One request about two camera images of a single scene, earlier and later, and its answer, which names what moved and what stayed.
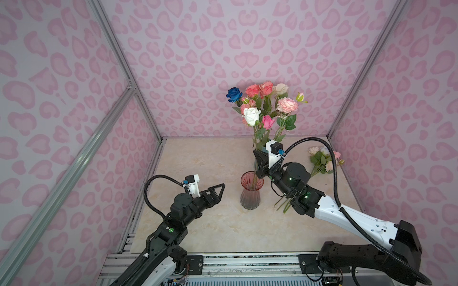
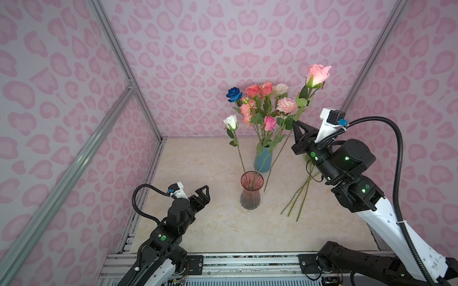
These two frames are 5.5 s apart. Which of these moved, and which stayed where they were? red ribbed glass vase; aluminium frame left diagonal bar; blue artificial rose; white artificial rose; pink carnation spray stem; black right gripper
Moved: white artificial rose; black right gripper
Stayed: red ribbed glass vase; blue artificial rose; pink carnation spray stem; aluminium frame left diagonal bar
